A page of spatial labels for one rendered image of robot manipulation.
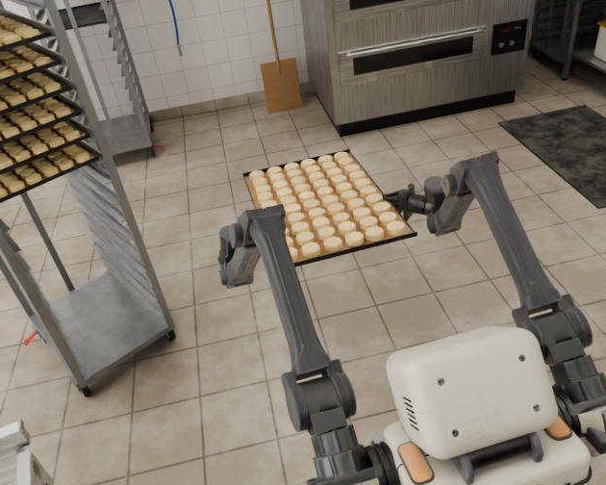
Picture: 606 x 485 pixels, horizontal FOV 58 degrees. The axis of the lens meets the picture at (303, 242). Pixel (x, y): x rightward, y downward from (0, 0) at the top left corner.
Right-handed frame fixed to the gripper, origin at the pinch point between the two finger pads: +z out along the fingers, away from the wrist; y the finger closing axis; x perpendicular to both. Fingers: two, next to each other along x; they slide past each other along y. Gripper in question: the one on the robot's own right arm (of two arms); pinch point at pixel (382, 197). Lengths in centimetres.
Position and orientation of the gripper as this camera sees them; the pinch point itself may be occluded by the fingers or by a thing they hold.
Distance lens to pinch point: 172.8
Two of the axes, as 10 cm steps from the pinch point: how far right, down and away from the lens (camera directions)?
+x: -5.1, 5.5, -6.6
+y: -1.3, -8.1, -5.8
